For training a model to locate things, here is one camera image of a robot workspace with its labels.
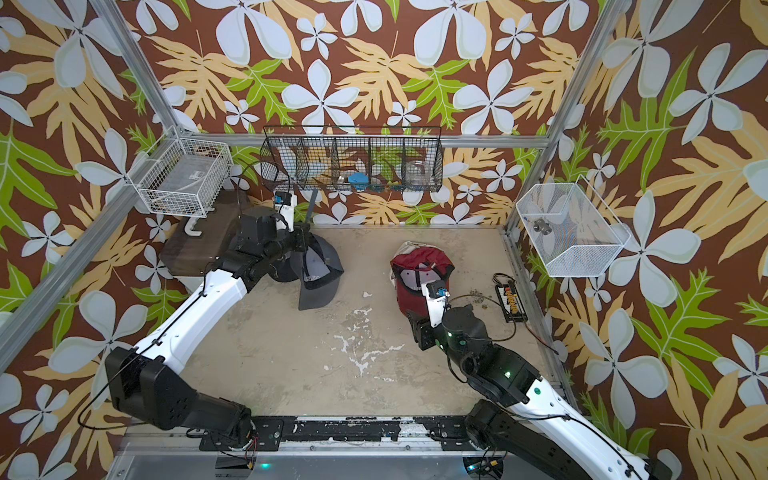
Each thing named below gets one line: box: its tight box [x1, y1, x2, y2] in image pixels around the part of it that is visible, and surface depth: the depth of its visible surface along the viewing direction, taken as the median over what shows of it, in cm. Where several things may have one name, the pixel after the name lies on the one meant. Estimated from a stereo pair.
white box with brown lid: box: [160, 189, 241, 292], surface depth 93 cm
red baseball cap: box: [390, 246, 455, 319], surface depth 99 cm
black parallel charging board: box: [495, 283, 529, 323], surface depth 100 cm
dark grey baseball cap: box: [290, 232, 345, 311], surface depth 98 cm
